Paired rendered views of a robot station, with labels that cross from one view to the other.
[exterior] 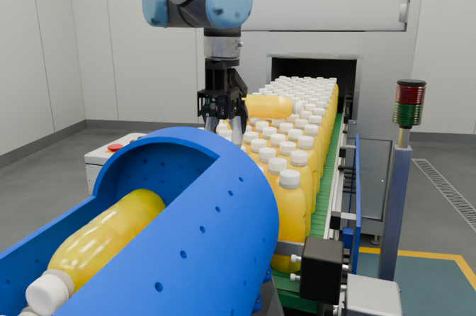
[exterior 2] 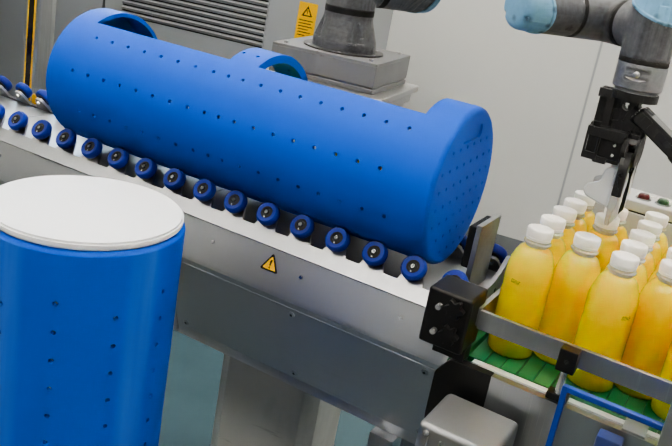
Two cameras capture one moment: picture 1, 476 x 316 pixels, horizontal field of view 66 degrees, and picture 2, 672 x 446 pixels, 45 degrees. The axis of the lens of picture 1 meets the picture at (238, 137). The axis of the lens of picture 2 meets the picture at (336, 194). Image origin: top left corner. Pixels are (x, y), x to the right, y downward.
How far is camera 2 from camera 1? 1.41 m
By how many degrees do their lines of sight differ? 94
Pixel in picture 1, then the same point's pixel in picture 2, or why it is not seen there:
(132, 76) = not seen: outside the picture
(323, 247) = (460, 287)
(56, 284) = not seen: hidden behind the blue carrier
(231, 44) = (620, 70)
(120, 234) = not seen: hidden behind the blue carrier
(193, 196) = (364, 101)
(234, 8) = (513, 11)
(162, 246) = (320, 93)
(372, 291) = (474, 422)
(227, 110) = (590, 146)
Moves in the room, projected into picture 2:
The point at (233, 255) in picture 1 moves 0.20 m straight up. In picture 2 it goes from (340, 133) to (362, 13)
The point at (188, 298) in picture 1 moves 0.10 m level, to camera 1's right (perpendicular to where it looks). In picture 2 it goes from (301, 111) to (285, 120)
